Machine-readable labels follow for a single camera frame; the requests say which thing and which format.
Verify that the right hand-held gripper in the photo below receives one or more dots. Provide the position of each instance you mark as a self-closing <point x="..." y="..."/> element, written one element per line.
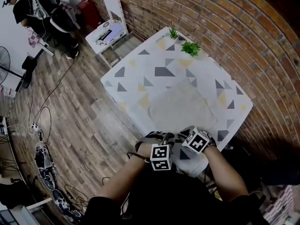
<point x="195" y="141"/>

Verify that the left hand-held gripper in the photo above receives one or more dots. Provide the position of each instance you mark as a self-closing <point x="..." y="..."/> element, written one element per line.
<point x="160" y="157"/>

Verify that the grey cloth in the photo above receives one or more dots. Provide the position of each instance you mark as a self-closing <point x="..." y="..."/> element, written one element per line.
<point x="182" y="107"/>

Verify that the person's right forearm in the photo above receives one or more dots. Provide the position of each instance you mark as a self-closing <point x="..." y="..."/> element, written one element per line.
<point x="225" y="177"/>

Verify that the person's left forearm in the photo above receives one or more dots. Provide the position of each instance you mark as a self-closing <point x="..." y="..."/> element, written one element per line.
<point x="122" y="179"/>

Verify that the clear bottle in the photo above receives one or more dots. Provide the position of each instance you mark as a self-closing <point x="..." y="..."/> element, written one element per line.
<point x="230" y="147"/>

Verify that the person's black clothing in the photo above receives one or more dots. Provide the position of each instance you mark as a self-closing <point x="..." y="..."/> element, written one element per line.
<point x="168" y="198"/>

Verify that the yellow cloth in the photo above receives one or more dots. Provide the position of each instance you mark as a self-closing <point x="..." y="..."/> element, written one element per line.
<point x="218" y="195"/>

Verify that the leafy green potted plant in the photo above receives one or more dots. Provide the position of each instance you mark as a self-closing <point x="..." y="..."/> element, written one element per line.
<point x="191" y="48"/>

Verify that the table with triangle-patterned cloth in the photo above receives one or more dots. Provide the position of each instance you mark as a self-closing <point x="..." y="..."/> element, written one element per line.
<point x="136" y="67"/>

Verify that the dark blue handheld device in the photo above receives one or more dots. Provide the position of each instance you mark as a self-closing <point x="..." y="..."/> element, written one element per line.
<point x="76" y="214"/>
<point x="48" y="179"/>
<point x="61" y="201"/>

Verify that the pink checkered cloth table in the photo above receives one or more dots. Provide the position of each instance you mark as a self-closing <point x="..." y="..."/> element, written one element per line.
<point x="32" y="40"/>
<point x="281" y="207"/>

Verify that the spiky green potted plant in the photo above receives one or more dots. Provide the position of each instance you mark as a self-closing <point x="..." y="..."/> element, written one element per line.
<point x="173" y="33"/>

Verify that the grey handheld device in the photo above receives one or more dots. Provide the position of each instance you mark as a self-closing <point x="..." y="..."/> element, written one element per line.
<point x="42" y="156"/>

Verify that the white power strip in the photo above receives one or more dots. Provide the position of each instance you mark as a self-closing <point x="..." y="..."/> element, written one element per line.
<point x="35" y="127"/>

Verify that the black remote control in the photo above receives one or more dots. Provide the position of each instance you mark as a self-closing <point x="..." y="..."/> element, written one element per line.
<point x="106" y="35"/>

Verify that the patterned chair cushion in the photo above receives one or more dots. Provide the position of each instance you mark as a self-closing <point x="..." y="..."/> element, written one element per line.
<point x="105" y="28"/>

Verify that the black metal rack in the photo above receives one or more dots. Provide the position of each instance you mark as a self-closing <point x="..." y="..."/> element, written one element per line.
<point x="9" y="163"/>

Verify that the black standing fan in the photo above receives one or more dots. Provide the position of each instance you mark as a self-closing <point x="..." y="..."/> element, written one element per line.
<point x="26" y="81"/>

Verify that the white wooden chair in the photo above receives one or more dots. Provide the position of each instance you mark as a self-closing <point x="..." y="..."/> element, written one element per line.
<point x="112" y="5"/>

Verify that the small black box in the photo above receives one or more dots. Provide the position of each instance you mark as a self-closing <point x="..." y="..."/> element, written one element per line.
<point x="29" y="62"/>

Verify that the red gas cylinder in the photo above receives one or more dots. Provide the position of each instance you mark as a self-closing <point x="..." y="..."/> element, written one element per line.
<point x="90" y="10"/>

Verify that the white canister red label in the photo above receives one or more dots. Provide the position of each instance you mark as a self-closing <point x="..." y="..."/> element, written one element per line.
<point x="5" y="91"/>

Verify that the white furniture frame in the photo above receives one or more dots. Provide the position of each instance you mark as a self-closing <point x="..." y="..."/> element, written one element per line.
<point x="21" y="213"/>

